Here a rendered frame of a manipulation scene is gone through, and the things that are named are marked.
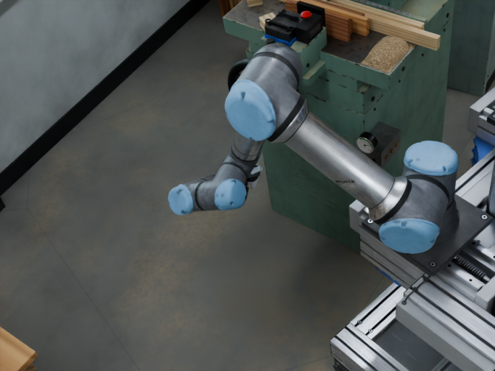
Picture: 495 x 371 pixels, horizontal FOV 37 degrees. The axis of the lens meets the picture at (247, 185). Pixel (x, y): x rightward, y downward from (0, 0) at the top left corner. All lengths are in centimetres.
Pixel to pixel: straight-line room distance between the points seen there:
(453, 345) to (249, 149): 66
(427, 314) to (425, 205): 32
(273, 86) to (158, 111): 204
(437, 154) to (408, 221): 19
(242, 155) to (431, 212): 51
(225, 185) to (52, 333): 124
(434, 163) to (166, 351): 135
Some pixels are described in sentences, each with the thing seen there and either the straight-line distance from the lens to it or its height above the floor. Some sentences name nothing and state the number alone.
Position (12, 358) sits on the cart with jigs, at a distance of 217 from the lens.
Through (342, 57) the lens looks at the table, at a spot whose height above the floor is 90.
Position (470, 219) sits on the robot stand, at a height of 82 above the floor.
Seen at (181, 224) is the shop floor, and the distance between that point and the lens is 297.
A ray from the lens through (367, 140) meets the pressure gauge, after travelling 221.
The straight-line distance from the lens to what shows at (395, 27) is 220.
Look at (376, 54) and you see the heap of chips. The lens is 212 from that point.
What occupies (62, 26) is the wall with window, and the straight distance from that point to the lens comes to 335.
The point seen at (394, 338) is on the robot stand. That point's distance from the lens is 235.
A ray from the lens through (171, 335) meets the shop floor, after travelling 268.
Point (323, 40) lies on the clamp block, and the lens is 219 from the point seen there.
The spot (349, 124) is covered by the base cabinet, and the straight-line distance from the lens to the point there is 231.
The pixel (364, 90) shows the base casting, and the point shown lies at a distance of 220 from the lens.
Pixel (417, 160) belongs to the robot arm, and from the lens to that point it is 165.
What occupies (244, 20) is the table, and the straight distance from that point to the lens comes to 235.
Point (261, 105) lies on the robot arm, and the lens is 144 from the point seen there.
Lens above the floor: 224
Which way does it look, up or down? 47 degrees down
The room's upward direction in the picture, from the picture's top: 11 degrees counter-clockwise
